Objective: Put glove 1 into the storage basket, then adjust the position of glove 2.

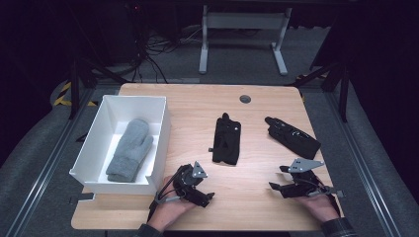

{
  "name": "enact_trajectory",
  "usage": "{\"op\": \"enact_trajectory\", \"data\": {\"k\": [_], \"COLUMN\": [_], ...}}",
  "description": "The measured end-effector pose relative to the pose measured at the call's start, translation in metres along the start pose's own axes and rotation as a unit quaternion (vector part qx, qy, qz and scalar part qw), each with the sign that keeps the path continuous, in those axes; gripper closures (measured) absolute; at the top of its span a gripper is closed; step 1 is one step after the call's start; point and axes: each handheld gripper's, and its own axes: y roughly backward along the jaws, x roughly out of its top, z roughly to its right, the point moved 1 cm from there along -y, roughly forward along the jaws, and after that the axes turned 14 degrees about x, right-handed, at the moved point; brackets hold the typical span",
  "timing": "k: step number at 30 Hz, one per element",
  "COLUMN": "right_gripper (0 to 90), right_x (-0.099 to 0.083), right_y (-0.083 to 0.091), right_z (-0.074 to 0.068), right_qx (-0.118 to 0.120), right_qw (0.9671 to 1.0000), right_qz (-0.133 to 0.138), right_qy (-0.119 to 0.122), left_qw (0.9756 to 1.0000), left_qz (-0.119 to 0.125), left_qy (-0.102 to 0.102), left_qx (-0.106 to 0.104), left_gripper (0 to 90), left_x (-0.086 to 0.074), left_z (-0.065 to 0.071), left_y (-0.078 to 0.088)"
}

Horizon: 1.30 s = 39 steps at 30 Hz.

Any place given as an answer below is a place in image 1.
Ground black metal stand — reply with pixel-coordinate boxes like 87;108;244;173
67;53;130;120
290;58;351;123

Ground person's right hand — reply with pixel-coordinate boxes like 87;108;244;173
295;192;341;225

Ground yellow black hazard tape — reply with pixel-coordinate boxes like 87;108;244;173
52;81;99;108

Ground black glove with small tab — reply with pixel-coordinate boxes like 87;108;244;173
208;112;242;166

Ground tangle of black floor cables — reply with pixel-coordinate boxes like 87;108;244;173
125;2;206;84

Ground metal floor rail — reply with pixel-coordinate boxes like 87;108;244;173
5;88;97;237
324;91;405;237

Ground plain grey mitten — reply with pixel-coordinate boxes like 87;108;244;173
105;118;155;184

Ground grey table edge bracket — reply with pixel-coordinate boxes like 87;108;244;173
68;192;97;205

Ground white metal table frame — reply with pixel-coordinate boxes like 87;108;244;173
198;4;293;77

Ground person's left hand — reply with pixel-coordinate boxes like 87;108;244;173
147;175;200;233

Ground white rectangular box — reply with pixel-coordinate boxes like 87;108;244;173
68;95;172;196

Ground black glove with white print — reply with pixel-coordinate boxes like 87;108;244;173
264;116;322;160

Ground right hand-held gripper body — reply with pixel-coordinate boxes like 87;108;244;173
282;157;346;199

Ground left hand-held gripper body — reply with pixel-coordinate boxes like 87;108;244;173
172;160;210;205

